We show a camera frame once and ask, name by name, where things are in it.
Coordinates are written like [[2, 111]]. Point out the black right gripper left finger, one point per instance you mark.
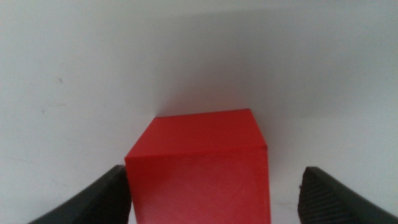
[[102, 202]]

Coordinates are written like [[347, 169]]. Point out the red cube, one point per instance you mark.
[[199, 168]]

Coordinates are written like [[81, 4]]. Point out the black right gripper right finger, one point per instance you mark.
[[329, 202]]

